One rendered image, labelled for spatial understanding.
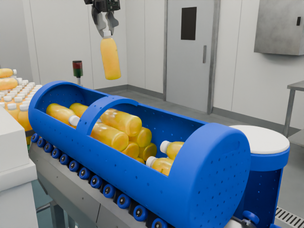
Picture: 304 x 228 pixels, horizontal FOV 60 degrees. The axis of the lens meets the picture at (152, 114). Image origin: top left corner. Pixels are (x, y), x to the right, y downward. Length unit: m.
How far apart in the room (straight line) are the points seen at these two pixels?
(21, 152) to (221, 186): 0.48
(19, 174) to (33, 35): 5.00
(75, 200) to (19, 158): 0.42
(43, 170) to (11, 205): 0.57
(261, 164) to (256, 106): 3.33
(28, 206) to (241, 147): 0.55
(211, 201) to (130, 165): 0.21
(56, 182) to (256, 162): 0.78
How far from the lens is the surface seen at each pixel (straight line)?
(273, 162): 1.07
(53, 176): 1.21
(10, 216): 0.75
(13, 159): 0.69
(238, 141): 0.68
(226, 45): 4.54
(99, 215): 0.94
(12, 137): 0.67
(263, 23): 3.98
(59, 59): 5.78
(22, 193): 0.73
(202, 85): 4.83
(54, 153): 1.17
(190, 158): 0.58
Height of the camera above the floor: 1.45
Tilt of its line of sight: 18 degrees down
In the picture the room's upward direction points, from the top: straight up
